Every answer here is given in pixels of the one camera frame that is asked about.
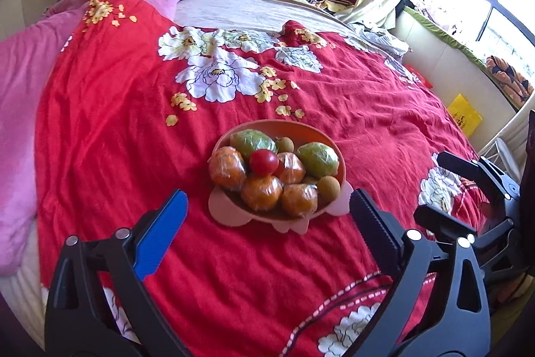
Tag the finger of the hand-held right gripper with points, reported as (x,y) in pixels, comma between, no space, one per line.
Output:
(439,221)
(464,168)

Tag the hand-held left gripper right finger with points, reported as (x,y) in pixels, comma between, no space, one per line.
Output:
(376,225)

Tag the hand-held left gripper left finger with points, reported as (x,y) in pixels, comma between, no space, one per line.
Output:
(161,231)

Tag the orange plastic bowl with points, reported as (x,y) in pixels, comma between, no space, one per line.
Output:
(234,210)

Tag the plastic orange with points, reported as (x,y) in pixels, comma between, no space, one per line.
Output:
(227,168)
(261,192)
(299,199)
(290,166)

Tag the red tomato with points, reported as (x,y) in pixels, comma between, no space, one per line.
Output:
(264,161)

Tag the large green fruit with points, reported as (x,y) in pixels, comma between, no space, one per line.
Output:
(253,141)

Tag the yellow bag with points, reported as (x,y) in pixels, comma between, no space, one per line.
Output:
(464,114)

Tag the orange patterned cloth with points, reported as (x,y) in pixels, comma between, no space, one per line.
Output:
(510,79)

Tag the red bag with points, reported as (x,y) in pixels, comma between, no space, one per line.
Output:
(421,76)

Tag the red floral blanket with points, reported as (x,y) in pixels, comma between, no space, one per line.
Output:
(125,110)

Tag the green trimmed window seat cover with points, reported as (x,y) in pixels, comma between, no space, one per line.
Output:
(451,39)

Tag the white crumpled cloth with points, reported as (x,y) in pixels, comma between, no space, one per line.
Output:
(380,39)

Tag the dark clothing heap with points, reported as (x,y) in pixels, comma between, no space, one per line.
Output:
(409,5)

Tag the pink quilt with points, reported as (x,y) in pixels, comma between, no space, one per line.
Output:
(21,110)

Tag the beige bed sheet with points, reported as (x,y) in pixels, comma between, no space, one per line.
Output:
(250,5)

